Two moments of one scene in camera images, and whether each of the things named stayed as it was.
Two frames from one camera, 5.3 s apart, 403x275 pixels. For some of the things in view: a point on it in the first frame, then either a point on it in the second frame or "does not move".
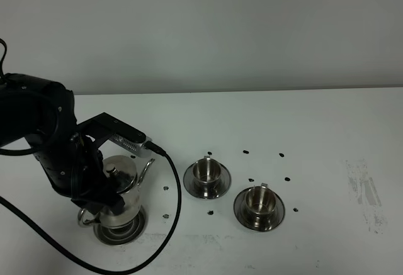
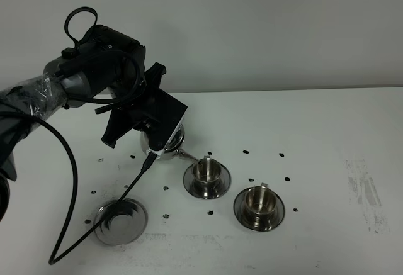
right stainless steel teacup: x=260 y=203 does not move
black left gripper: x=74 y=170 to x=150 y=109
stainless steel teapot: x=123 y=170 to x=173 y=149
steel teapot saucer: x=124 y=235 does not move
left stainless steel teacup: x=206 y=173 does not move
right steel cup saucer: x=241 y=215 does not move
